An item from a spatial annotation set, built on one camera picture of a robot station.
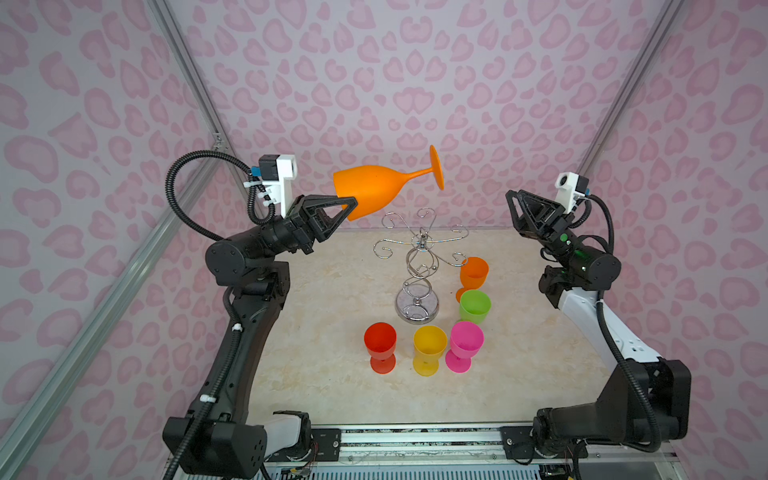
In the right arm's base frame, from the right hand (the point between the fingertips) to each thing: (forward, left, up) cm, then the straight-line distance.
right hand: (513, 204), depth 54 cm
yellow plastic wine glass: (-10, +13, -40) cm, 43 cm away
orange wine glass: (+11, -1, -37) cm, 39 cm away
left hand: (-8, +27, +6) cm, 29 cm away
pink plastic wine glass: (-8, +3, -40) cm, 41 cm away
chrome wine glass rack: (+8, +15, -48) cm, 51 cm away
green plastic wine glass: (+4, -1, -43) cm, 43 cm away
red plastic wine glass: (-10, +25, -37) cm, 46 cm away
